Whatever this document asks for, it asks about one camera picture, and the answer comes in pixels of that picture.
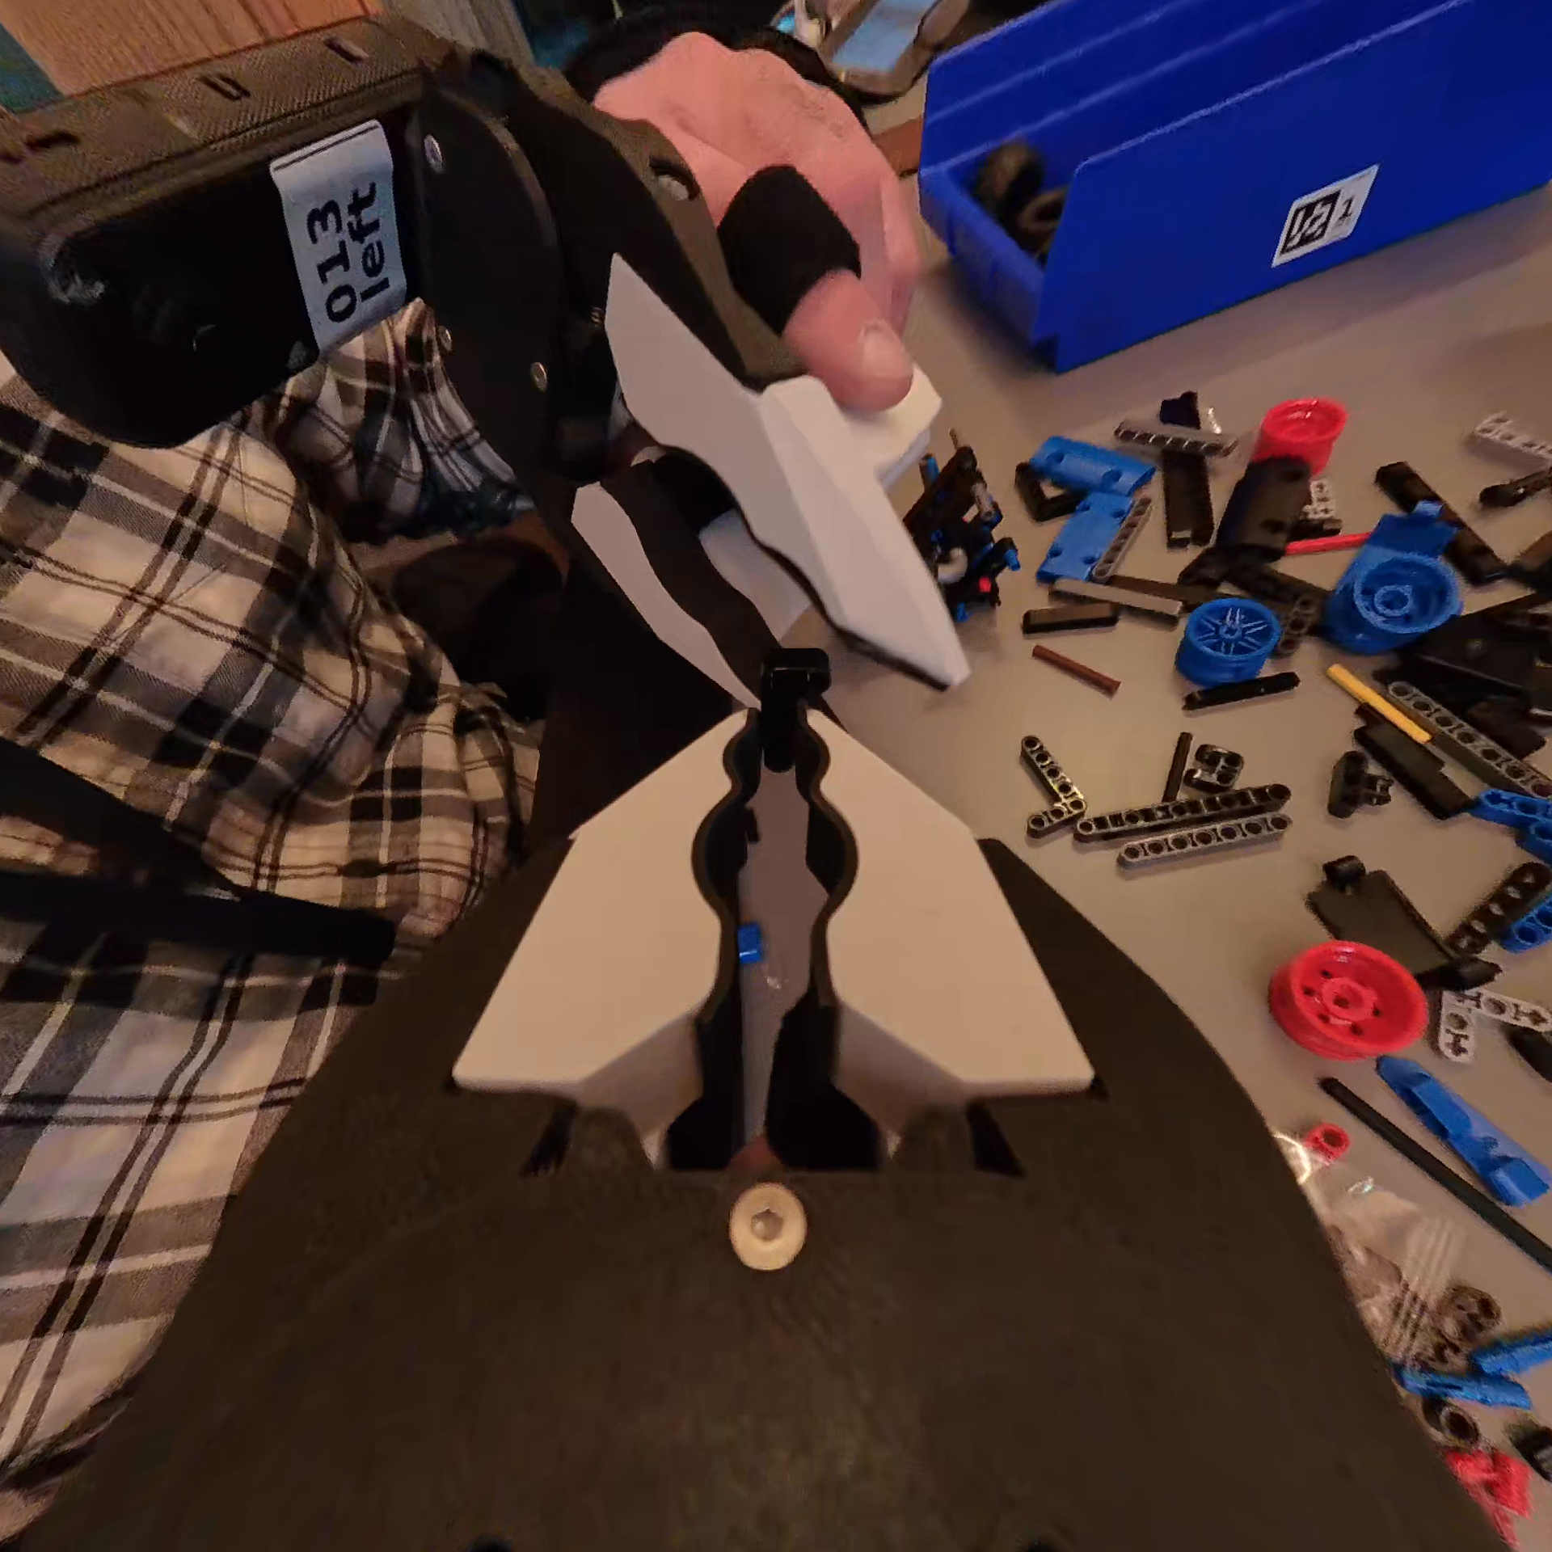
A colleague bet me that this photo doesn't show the person's plaid shirt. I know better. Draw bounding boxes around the person's plaid shirt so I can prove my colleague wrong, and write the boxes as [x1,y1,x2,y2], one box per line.
[0,297,547,1493]

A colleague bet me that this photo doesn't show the red toy wheel rim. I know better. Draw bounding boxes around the red toy wheel rim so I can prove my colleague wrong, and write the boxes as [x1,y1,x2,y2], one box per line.
[1269,938,1430,1058]
[1249,397,1350,467]

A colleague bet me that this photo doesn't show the blue curved toy panel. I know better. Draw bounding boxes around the blue curved toy panel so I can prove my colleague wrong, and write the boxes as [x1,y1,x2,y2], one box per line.
[1036,491,1153,582]
[1016,436,1156,517]

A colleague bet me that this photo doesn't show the dark grey toy beam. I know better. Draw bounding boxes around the dark grey toy beam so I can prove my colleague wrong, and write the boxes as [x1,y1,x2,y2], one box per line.
[1112,417,1241,458]

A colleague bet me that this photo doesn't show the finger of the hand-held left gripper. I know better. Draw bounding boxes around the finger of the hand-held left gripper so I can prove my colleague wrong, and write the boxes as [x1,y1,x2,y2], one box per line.
[602,255,973,692]
[569,454,838,717]

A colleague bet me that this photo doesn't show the long dark toy axle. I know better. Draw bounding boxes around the long dark toy axle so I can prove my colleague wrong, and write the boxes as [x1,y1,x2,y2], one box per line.
[1319,1077,1552,1274]

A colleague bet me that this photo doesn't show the clear bag of small parts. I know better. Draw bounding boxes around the clear bag of small parts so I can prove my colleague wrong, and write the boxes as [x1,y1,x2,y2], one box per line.
[1286,1121,1517,1371]

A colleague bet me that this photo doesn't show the blue storage bin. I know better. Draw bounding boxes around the blue storage bin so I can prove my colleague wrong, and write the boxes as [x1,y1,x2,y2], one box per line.
[918,0,1552,371]

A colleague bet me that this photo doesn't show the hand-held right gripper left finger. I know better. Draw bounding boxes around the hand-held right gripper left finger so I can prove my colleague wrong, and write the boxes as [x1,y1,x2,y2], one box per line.
[452,709,768,1171]

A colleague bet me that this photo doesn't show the white angled toy beam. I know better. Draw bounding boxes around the white angled toy beam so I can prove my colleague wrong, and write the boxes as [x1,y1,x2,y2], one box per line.
[1435,988,1552,1062]

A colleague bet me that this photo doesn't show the black toy connector piece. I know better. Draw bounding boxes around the black toy connector piece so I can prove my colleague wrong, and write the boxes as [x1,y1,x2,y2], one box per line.
[757,648,831,770]

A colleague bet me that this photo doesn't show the black dimpled mat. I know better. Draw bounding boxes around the black dimpled mat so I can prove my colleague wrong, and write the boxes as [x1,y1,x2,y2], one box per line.
[388,521,777,850]

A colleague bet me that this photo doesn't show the blue toy axle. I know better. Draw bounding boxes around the blue toy axle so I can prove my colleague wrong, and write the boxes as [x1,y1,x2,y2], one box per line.
[1395,1326,1552,1408]

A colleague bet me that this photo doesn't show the black toy cylinder piece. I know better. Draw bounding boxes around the black toy cylinder piece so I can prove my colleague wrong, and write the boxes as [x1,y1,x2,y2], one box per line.
[1212,458,1313,552]

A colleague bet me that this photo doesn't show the yellow toy axle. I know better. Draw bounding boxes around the yellow toy axle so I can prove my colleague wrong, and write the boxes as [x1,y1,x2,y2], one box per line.
[1324,663,1435,741]

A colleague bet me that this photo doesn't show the blue spoked toy wheel rim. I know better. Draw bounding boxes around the blue spoked toy wheel rim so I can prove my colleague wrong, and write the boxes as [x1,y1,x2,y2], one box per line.
[1173,596,1280,683]

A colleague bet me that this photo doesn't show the small blue toy panel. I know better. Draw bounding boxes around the small blue toy panel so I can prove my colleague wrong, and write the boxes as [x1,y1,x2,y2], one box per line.
[1376,1055,1552,1208]

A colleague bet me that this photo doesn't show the pile of black toy beams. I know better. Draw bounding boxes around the pile of black toy beams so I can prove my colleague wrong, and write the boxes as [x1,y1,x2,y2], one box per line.
[1016,388,1552,990]

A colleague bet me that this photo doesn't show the black square toy panel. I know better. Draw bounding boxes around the black square toy panel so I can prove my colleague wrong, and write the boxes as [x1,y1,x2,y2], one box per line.
[1306,853,1498,990]

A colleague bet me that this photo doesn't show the partly built toy chassis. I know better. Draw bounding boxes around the partly built toy chassis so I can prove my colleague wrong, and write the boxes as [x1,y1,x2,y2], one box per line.
[903,441,1021,622]

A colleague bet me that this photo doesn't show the blue toy fender piece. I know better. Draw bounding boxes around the blue toy fender piece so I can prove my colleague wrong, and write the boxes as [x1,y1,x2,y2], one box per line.
[1367,502,1459,569]

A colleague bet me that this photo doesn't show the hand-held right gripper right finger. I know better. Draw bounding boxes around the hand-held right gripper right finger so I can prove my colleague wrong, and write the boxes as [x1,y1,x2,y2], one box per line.
[774,709,1099,1171]

